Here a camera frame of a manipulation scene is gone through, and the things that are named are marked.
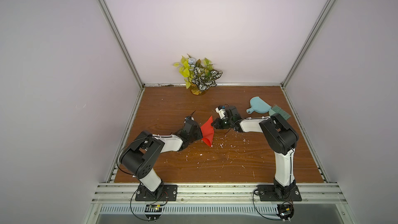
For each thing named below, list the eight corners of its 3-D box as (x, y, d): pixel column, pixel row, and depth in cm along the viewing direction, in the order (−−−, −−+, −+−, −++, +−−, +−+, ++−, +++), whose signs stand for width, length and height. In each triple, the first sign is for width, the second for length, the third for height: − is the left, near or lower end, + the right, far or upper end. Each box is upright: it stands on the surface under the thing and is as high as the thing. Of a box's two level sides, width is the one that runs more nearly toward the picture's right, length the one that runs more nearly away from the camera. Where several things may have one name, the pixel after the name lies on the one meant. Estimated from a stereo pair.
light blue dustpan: (246, 113, 105) (247, 111, 103) (243, 99, 114) (244, 96, 112) (271, 113, 105) (272, 111, 103) (266, 98, 114) (267, 96, 112)
